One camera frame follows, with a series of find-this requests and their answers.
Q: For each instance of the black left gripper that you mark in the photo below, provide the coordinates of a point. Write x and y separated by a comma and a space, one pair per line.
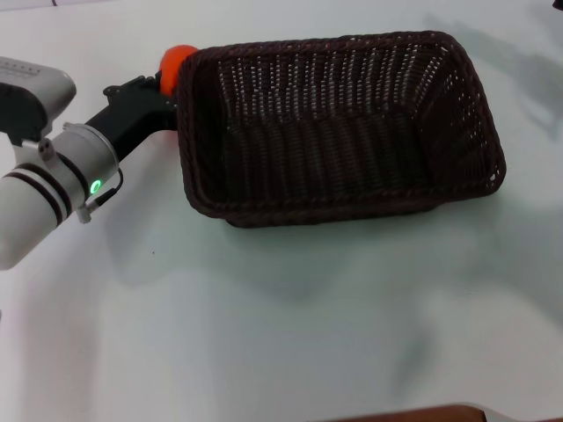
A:
132, 114

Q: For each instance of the orange fake fruit with stem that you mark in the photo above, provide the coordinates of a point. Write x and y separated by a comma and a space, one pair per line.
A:
172, 70

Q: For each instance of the black woven rectangular basket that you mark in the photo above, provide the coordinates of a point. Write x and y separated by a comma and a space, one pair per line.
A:
334, 149

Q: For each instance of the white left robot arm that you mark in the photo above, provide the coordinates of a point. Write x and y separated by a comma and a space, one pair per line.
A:
39, 202

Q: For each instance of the brown panel with black corner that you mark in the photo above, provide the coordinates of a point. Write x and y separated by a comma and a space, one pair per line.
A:
418, 415

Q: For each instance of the silver grey wrist camera box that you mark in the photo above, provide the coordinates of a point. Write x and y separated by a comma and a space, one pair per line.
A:
31, 94

